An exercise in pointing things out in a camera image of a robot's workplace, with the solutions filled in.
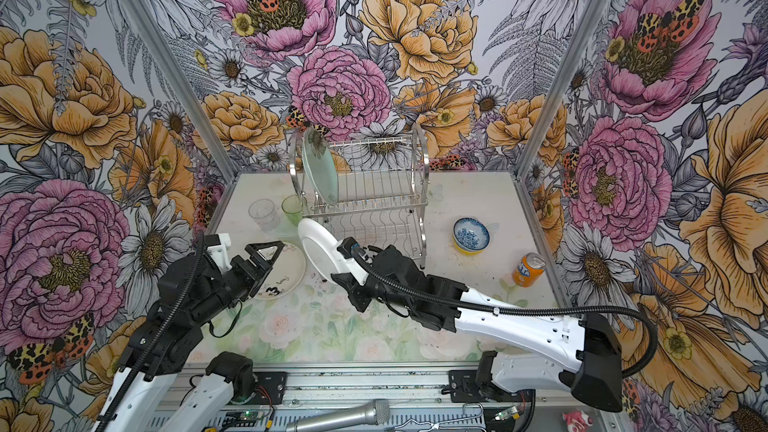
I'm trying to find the clear glass cup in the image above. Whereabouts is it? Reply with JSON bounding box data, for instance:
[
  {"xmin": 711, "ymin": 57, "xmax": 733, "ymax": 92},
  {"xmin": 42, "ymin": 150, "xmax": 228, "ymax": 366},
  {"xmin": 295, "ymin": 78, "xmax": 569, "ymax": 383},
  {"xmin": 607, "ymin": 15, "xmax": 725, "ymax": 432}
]
[{"xmin": 248, "ymin": 199, "xmax": 280, "ymax": 232}]

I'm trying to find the orange soda can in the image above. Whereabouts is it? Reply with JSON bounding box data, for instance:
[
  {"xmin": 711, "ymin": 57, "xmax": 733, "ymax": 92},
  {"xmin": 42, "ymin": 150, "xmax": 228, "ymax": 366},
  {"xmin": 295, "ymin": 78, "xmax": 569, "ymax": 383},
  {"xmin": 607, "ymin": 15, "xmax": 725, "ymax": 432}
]
[{"xmin": 512, "ymin": 252, "xmax": 546, "ymax": 287}]

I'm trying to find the blue white porcelain bowl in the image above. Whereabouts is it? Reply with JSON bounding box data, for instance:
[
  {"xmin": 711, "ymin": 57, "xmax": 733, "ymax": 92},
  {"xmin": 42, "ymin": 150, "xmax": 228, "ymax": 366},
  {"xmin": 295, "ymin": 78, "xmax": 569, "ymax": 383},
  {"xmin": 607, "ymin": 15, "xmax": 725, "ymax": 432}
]
[{"xmin": 452, "ymin": 217, "xmax": 491, "ymax": 249}]

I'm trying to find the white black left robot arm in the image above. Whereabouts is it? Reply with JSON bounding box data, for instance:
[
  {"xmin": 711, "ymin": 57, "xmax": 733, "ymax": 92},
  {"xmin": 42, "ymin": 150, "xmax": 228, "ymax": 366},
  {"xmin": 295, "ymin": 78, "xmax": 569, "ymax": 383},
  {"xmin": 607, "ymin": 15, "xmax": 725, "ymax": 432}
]
[{"xmin": 94, "ymin": 234, "xmax": 285, "ymax": 431}]

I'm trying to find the pink toy figure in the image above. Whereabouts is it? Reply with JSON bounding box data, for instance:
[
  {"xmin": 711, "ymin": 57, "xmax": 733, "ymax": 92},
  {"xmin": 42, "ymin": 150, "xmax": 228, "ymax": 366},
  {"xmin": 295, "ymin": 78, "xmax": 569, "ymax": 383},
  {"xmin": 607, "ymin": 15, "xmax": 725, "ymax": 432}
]
[{"xmin": 562, "ymin": 411, "xmax": 594, "ymax": 432}]

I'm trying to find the cream white plate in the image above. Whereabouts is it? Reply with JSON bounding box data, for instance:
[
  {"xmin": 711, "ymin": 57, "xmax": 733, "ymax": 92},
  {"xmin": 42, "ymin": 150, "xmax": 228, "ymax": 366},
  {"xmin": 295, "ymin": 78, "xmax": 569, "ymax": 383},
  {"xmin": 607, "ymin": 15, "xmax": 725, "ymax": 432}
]
[{"xmin": 255, "ymin": 242, "xmax": 307, "ymax": 301}]

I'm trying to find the yellow plastic bowl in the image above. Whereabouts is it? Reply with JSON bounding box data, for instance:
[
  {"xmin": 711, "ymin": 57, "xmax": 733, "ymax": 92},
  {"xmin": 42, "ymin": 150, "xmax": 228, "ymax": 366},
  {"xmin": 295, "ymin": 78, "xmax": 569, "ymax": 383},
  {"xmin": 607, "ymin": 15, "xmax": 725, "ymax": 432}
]
[{"xmin": 454, "ymin": 242, "xmax": 487, "ymax": 256}]

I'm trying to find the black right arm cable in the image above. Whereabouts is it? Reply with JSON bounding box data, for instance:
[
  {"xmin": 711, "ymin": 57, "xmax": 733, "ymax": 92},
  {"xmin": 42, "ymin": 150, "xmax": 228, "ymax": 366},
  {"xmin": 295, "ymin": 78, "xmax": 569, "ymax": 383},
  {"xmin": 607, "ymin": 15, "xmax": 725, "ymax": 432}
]
[{"xmin": 344, "ymin": 238, "xmax": 659, "ymax": 379}]

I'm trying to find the chrome wire dish rack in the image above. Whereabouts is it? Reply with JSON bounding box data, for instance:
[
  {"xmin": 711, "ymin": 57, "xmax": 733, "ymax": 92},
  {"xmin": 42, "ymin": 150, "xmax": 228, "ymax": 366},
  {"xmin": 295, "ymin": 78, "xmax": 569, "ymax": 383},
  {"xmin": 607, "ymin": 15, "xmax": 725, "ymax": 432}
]
[{"xmin": 289, "ymin": 126, "xmax": 430, "ymax": 268}]

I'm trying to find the aluminium front rail frame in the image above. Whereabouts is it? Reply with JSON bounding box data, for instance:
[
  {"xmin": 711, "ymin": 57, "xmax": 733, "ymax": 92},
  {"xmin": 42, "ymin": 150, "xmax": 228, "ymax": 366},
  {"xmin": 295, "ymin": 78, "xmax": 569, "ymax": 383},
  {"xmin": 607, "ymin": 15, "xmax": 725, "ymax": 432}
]
[{"xmin": 186, "ymin": 363, "xmax": 635, "ymax": 431}]

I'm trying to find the white watermelon pattern plate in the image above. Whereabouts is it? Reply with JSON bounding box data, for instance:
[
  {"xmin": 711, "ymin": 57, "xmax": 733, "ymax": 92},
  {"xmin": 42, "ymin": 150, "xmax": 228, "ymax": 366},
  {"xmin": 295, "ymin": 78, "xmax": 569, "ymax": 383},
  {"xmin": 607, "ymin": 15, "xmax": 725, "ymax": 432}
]
[{"xmin": 298, "ymin": 218, "xmax": 368, "ymax": 286}]

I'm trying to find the green glass jar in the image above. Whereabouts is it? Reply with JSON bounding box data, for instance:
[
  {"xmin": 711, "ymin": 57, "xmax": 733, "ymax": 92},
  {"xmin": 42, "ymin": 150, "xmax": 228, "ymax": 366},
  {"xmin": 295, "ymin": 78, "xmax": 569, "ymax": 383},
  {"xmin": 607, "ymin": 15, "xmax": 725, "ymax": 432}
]
[{"xmin": 281, "ymin": 194, "xmax": 306, "ymax": 227}]

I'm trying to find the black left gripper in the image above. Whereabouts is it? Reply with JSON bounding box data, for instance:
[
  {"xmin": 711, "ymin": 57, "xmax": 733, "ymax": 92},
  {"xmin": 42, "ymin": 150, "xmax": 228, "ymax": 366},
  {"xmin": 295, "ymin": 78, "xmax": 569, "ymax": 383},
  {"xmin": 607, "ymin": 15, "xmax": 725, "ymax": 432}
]
[{"xmin": 192, "ymin": 242, "xmax": 286, "ymax": 324}]

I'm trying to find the aluminium corner post right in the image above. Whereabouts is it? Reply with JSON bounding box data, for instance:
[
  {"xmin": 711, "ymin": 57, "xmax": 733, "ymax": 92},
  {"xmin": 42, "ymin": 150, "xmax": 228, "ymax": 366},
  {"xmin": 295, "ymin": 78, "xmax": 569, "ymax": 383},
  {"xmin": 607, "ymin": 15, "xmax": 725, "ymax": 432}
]
[{"xmin": 514, "ymin": 0, "xmax": 611, "ymax": 182}]

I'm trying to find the silver microphone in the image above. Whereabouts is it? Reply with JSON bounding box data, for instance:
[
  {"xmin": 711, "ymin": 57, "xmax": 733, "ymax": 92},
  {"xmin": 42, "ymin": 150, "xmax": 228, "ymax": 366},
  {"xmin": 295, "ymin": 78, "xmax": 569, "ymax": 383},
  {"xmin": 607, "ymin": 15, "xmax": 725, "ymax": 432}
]
[{"xmin": 286, "ymin": 399, "xmax": 391, "ymax": 432}]

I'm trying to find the aluminium corner post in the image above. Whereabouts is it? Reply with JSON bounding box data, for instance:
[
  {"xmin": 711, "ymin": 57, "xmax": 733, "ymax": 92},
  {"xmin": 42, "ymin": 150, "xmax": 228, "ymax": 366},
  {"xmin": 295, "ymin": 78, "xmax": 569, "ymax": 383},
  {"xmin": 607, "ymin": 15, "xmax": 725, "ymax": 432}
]
[
  {"xmin": 119, "ymin": 0, "xmax": 238, "ymax": 184},
  {"xmin": 514, "ymin": 0, "xmax": 611, "ymax": 182}
]

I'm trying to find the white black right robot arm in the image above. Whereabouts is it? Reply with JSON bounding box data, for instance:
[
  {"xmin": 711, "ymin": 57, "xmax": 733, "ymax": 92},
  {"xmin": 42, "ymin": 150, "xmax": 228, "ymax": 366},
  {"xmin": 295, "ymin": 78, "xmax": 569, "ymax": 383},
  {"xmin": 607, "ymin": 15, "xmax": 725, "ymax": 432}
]
[{"xmin": 328, "ymin": 239, "xmax": 623, "ymax": 412}]

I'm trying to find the aluminium corner post left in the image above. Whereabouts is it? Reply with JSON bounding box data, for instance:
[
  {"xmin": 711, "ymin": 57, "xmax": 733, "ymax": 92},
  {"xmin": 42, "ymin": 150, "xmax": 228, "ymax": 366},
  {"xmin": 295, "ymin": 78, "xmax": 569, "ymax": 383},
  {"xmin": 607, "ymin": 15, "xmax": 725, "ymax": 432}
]
[{"xmin": 119, "ymin": 0, "xmax": 238, "ymax": 184}]

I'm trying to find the pale green plate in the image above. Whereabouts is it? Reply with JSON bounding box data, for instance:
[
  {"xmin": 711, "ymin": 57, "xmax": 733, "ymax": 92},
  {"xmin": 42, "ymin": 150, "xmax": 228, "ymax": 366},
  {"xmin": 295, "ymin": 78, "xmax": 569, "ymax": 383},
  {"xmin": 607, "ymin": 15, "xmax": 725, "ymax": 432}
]
[{"xmin": 302, "ymin": 128, "xmax": 339, "ymax": 205}]

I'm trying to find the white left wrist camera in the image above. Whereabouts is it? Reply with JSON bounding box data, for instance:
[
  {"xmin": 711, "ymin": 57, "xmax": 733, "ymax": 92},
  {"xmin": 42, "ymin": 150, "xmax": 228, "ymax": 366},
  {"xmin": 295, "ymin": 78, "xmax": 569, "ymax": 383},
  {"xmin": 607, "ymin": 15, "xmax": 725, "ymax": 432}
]
[{"xmin": 204, "ymin": 233, "xmax": 232, "ymax": 274}]

